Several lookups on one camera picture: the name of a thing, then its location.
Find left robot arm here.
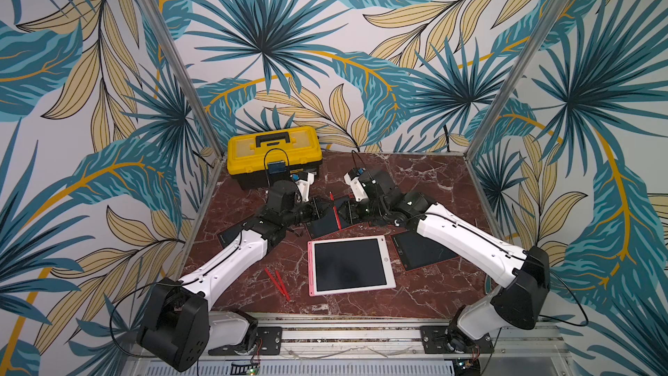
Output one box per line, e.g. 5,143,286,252
137,180,332,372

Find red tablet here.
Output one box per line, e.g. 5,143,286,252
217,217,255,249
306,196,356,240
391,231,458,271

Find red tablet right front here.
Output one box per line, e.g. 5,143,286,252
391,231,458,271

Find red tablet far left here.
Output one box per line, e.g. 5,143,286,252
217,217,255,249

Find yellow black toolbox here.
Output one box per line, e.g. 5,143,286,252
227,126,323,190

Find red tablet centre back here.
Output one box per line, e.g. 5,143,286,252
306,196,356,240

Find red stylus beside pink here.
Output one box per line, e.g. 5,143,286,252
264,268,283,295

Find red stylus angled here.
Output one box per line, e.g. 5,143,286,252
276,271,292,302

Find large pink writing tablet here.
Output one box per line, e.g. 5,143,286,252
308,235,396,297

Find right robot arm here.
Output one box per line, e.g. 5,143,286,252
344,168,551,353

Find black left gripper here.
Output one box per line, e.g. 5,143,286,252
284,194,336,227

